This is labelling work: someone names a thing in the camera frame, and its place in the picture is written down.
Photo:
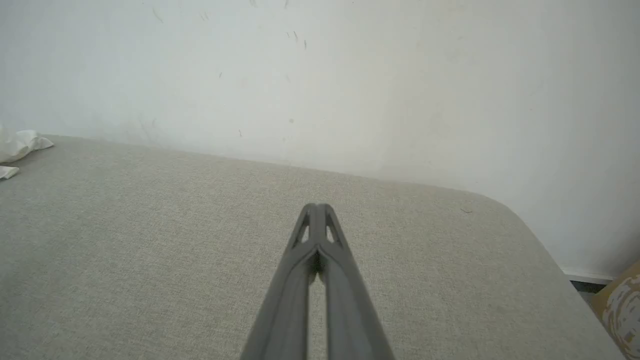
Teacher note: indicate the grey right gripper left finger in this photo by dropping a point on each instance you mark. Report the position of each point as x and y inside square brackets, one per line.
[287, 300]

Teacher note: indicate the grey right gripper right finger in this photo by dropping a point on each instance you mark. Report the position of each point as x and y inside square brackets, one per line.
[350, 310]

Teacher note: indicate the white shirt with black stitching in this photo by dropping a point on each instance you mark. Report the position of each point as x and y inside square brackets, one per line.
[20, 142]

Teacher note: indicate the grey fabric sofa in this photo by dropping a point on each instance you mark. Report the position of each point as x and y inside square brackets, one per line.
[150, 250]

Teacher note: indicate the white baseboard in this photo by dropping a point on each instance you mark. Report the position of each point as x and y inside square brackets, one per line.
[587, 275]

